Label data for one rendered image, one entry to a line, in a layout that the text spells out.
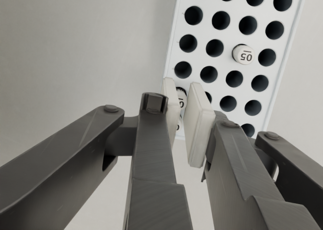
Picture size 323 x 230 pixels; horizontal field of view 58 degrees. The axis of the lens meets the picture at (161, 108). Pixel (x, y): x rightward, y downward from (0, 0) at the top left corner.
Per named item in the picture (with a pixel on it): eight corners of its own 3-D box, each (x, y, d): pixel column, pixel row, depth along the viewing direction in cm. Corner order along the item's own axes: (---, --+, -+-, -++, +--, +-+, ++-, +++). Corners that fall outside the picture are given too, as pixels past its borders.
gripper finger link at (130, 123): (157, 165, 13) (89, 154, 12) (158, 124, 17) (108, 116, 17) (164, 133, 12) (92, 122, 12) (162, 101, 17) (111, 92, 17)
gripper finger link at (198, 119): (201, 110, 14) (216, 113, 14) (191, 80, 20) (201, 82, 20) (187, 167, 14) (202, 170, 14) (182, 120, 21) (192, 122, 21)
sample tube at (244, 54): (225, 40, 23) (239, 45, 19) (240, 42, 23) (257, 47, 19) (222, 55, 24) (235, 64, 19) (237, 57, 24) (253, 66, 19)
